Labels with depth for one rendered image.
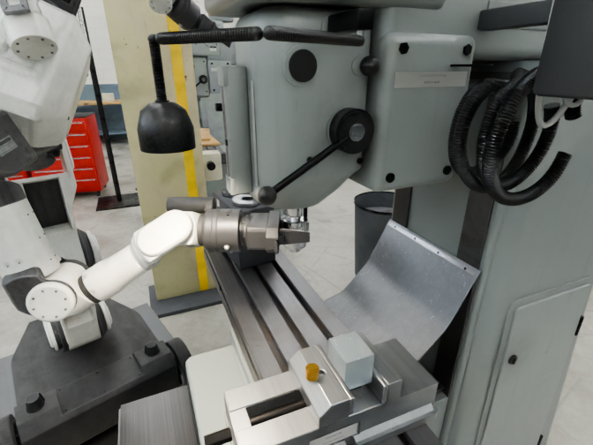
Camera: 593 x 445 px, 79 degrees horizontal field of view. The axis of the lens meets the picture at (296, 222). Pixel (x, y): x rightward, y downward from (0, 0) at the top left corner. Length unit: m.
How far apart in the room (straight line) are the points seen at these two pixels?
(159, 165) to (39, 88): 1.61
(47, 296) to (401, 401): 0.64
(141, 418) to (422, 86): 0.93
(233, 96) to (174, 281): 2.20
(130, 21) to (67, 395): 1.79
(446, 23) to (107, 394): 1.34
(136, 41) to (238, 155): 1.76
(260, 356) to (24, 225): 0.51
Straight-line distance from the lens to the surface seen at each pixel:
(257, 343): 0.85
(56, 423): 1.41
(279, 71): 0.57
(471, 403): 1.11
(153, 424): 1.02
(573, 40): 0.55
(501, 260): 0.88
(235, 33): 0.43
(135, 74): 2.34
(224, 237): 0.71
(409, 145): 0.67
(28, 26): 0.78
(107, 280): 0.79
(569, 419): 2.36
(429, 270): 0.95
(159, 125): 0.49
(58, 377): 1.58
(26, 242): 0.80
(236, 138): 0.63
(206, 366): 0.98
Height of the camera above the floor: 1.55
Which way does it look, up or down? 23 degrees down
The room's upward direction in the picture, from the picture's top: straight up
